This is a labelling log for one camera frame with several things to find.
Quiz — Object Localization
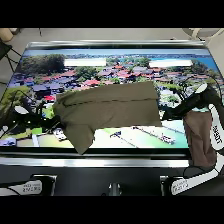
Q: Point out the brown garment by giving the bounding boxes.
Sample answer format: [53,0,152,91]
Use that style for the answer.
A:
[182,109,218,168]

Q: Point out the olive green shirt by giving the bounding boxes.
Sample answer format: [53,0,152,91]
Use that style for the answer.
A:
[52,80,163,156]

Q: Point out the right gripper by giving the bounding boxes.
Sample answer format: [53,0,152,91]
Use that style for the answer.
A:
[162,101,193,122]

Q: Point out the silver frame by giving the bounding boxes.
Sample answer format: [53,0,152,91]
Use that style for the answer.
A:
[0,39,214,197]

